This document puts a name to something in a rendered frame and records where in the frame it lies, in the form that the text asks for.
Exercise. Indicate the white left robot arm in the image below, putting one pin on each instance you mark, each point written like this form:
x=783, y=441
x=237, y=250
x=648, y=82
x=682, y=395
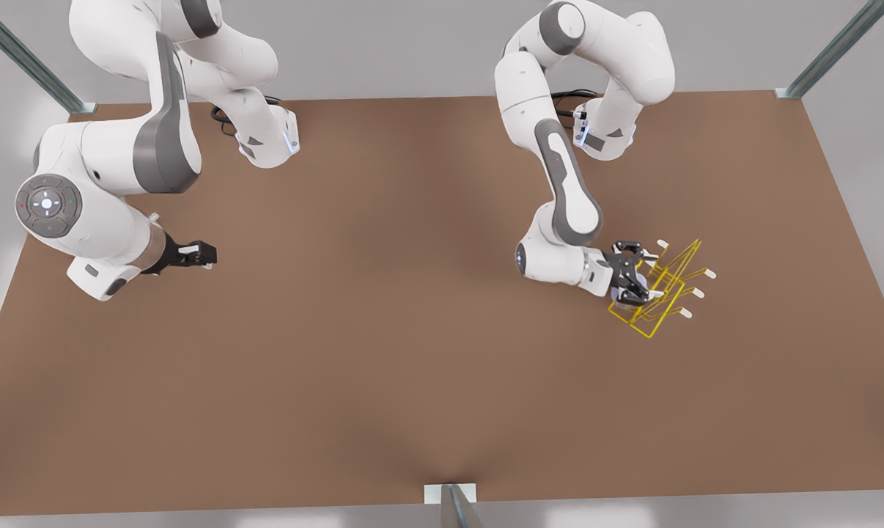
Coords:
x=570, y=198

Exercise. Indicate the silver frame post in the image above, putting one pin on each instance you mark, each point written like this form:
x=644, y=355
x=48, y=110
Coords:
x=457, y=506
x=834, y=48
x=24, y=59

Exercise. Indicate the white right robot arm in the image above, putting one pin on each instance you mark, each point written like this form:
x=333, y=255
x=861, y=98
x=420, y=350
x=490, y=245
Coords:
x=105, y=154

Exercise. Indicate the pale lavender cup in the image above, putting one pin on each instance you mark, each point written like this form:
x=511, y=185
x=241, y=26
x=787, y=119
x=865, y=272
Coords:
x=620, y=295

